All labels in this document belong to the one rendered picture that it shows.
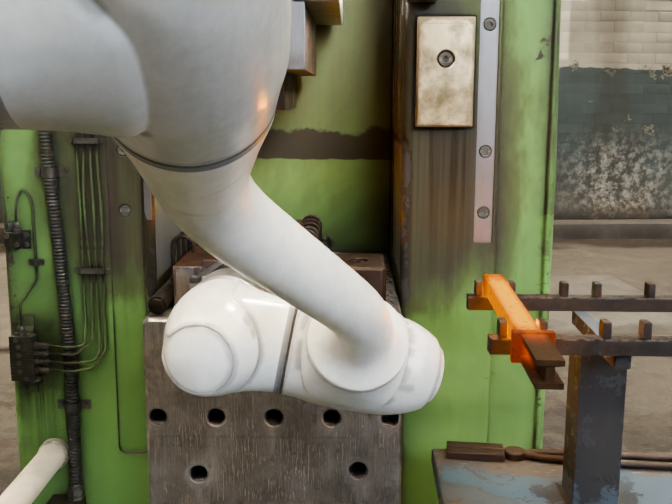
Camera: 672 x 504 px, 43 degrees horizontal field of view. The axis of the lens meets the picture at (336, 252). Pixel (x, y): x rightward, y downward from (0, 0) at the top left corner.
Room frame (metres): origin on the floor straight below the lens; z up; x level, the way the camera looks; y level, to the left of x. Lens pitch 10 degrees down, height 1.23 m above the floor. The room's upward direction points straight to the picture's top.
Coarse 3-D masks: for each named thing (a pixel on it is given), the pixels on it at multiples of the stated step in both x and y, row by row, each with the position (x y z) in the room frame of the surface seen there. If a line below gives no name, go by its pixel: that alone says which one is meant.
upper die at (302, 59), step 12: (300, 12) 1.26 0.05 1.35; (300, 24) 1.26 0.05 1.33; (312, 24) 1.51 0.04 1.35; (300, 36) 1.26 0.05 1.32; (312, 36) 1.51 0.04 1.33; (300, 48) 1.26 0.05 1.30; (312, 48) 1.50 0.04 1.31; (300, 60) 1.26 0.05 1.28; (312, 60) 1.50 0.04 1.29; (288, 72) 1.41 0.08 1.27; (300, 72) 1.41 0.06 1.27; (312, 72) 1.50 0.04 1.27
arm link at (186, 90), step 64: (0, 0) 0.34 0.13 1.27; (64, 0) 0.34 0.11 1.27; (128, 0) 0.34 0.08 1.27; (192, 0) 0.35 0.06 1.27; (256, 0) 0.37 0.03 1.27; (0, 64) 0.35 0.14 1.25; (64, 64) 0.36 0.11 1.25; (128, 64) 0.37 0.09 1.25; (192, 64) 0.37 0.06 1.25; (256, 64) 0.40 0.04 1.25; (64, 128) 0.40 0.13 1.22; (128, 128) 0.41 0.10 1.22; (192, 128) 0.42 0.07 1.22; (256, 128) 0.46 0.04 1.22
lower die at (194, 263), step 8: (200, 248) 1.41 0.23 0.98; (184, 256) 1.34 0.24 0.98; (192, 256) 1.34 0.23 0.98; (200, 256) 1.34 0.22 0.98; (208, 256) 1.29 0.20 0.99; (176, 264) 1.27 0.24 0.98; (184, 264) 1.27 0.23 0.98; (192, 264) 1.27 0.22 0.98; (200, 264) 1.27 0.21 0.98; (208, 264) 1.26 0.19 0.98; (176, 272) 1.26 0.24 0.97; (184, 272) 1.26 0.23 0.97; (192, 272) 1.26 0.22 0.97; (200, 272) 1.26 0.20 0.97; (176, 280) 1.26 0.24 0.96; (184, 280) 1.26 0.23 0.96; (176, 288) 1.26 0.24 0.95; (184, 288) 1.26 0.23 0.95; (176, 296) 1.26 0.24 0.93
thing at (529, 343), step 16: (496, 288) 1.12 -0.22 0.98; (496, 304) 1.07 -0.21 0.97; (512, 304) 1.03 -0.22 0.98; (512, 320) 0.96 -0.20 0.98; (528, 320) 0.96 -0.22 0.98; (512, 336) 0.88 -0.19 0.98; (528, 336) 0.88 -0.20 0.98; (544, 336) 0.88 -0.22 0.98; (512, 352) 0.88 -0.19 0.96; (528, 352) 0.84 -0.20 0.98; (544, 352) 0.82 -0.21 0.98; (528, 368) 0.84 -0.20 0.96; (544, 368) 0.80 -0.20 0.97; (544, 384) 0.79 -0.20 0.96; (560, 384) 0.79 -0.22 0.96
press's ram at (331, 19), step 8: (296, 0) 1.45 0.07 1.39; (304, 0) 1.26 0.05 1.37; (312, 0) 1.26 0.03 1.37; (320, 0) 1.26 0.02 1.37; (328, 0) 1.26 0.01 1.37; (336, 0) 1.26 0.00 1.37; (312, 8) 1.36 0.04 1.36; (320, 8) 1.36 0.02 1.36; (328, 8) 1.36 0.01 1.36; (336, 8) 1.36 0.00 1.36; (312, 16) 1.49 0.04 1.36; (320, 16) 1.49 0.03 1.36; (328, 16) 1.49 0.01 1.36; (336, 16) 1.49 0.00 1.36; (320, 24) 1.66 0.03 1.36; (328, 24) 1.66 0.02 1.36; (336, 24) 1.66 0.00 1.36
